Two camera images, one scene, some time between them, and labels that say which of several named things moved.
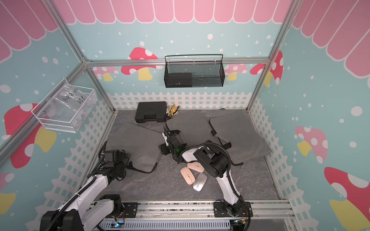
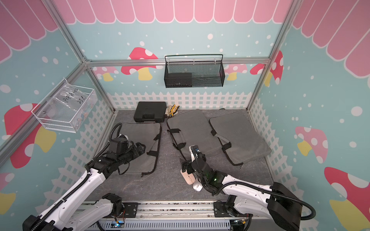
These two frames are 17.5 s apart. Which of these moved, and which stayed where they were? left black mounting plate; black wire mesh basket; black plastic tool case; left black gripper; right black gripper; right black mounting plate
Moved: left black gripper; right black gripper
Stayed: black plastic tool case; left black mounting plate; black wire mesh basket; right black mounting plate
